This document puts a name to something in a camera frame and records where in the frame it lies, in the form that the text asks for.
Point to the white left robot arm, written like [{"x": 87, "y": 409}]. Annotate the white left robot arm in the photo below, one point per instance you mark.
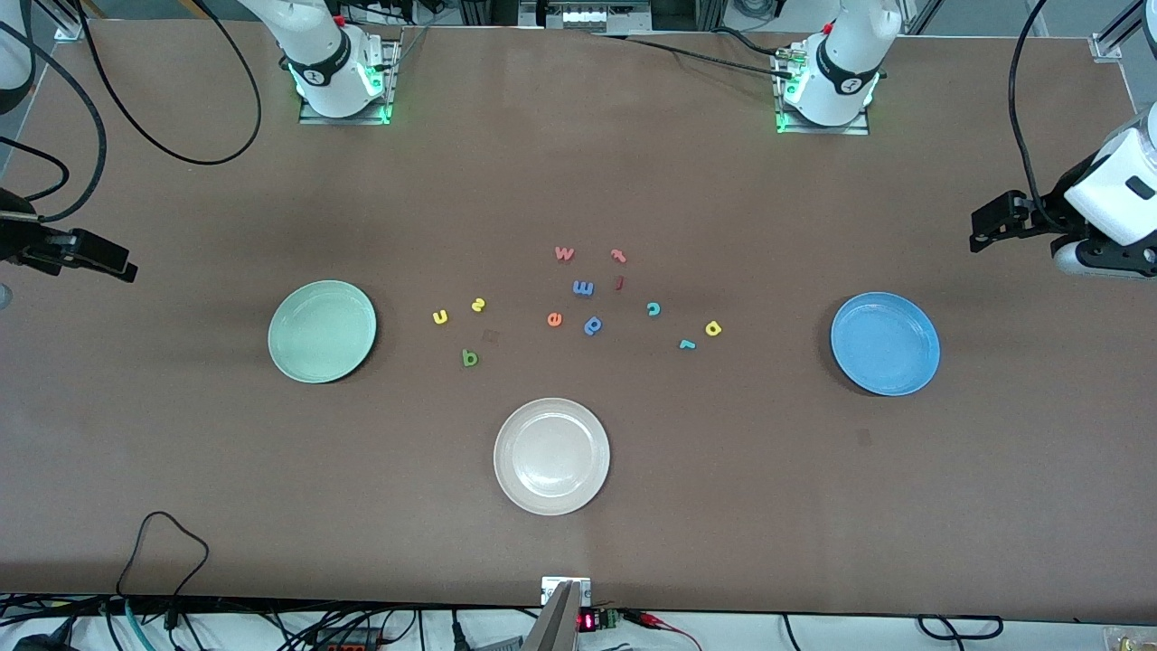
[{"x": 845, "y": 63}]

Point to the blue plate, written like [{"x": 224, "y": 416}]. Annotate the blue plate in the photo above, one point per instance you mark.
[{"x": 886, "y": 344}]

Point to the green plate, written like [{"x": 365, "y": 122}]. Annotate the green plate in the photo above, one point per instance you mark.
[{"x": 323, "y": 332}]

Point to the blue foam letter a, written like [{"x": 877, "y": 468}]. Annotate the blue foam letter a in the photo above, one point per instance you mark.
[{"x": 593, "y": 326}]

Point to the blue foam letter m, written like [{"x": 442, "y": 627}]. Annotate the blue foam letter m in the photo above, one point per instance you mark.
[{"x": 583, "y": 288}]

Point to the pink foam letter w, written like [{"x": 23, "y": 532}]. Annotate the pink foam letter w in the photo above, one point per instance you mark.
[{"x": 564, "y": 254}]

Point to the grey device with white light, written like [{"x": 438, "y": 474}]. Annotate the grey device with white light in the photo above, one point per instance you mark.
[{"x": 587, "y": 16}]

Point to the black orange power strip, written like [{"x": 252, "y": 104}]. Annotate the black orange power strip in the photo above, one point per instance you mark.
[{"x": 343, "y": 646}]

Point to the red and black clip leads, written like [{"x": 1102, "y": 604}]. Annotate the red and black clip leads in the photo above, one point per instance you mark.
[{"x": 655, "y": 620}]

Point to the red digit display module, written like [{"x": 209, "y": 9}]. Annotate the red digit display module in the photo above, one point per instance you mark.
[{"x": 587, "y": 621}]

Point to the white pole mount plate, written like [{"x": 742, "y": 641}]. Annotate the white pole mount plate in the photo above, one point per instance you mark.
[{"x": 550, "y": 592}]

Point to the grey camera pole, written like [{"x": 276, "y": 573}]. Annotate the grey camera pole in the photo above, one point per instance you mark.
[{"x": 560, "y": 624}]

